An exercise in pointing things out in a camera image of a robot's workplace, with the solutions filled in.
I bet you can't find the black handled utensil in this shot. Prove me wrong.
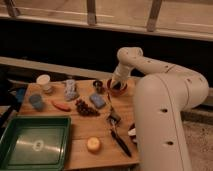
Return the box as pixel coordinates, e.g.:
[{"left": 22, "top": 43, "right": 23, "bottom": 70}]
[{"left": 107, "top": 114, "right": 132, "bottom": 157}]

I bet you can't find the white plastic cup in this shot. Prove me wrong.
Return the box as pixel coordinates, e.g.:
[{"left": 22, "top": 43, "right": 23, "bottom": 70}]
[{"left": 36, "top": 74, "right": 53, "bottom": 94}]

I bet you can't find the orange carrot toy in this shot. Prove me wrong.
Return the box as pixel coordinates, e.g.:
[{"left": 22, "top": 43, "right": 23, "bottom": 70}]
[{"left": 51, "top": 101, "right": 71, "bottom": 112}]

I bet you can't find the red white object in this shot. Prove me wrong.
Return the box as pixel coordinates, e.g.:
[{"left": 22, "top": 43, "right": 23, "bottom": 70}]
[{"left": 128, "top": 123, "right": 137, "bottom": 144}]

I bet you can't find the green plastic tray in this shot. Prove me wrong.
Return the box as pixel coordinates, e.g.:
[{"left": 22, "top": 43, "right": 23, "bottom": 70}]
[{"left": 0, "top": 116, "right": 71, "bottom": 171}]

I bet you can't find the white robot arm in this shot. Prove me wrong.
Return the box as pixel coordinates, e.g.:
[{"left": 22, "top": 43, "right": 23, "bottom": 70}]
[{"left": 112, "top": 47, "right": 209, "bottom": 171}]

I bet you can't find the yellow round sponge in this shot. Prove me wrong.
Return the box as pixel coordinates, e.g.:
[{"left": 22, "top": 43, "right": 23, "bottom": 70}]
[{"left": 86, "top": 137, "right": 101, "bottom": 153}]

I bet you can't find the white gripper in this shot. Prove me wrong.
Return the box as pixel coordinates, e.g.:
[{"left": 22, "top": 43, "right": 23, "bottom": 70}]
[{"left": 110, "top": 72, "right": 128, "bottom": 89}]

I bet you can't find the dark grape bunch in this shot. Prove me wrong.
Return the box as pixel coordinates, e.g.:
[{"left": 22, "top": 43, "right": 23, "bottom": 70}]
[{"left": 75, "top": 99, "right": 100, "bottom": 116}]

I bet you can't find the wooden board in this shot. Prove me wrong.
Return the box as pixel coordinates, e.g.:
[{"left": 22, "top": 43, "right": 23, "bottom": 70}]
[{"left": 20, "top": 79, "right": 139, "bottom": 171}]

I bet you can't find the red bowl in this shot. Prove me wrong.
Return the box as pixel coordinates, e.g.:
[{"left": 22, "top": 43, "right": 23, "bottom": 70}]
[{"left": 107, "top": 79, "right": 127, "bottom": 97}]

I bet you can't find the small dark metal cup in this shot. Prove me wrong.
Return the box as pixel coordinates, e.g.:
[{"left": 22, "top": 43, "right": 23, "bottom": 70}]
[{"left": 93, "top": 80, "right": 105, "bottom": 94}]

